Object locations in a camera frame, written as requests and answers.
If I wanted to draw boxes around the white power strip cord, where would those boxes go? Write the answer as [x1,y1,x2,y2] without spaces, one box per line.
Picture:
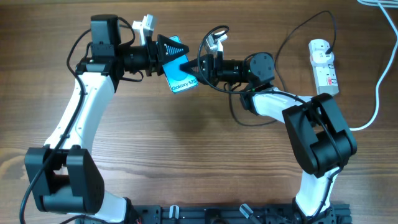
[349,0,398,131]

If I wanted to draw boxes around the blue screen Galaxy smartphone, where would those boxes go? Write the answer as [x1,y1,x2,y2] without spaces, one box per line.
[162,35,199,94]

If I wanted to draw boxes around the black charging cable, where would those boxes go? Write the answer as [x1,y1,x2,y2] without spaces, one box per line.
[228,10,338,128]

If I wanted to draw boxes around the white USB charger plug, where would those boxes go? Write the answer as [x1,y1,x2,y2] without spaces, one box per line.
[310,50,334,67]

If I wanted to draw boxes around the white power strip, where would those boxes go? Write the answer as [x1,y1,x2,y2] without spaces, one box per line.
[308,39,339,96]

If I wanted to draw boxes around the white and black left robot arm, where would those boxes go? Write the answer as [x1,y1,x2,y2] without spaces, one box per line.
[24,14,189,223]

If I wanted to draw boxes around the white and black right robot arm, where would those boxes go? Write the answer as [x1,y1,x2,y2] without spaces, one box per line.
[179,52,357,223]

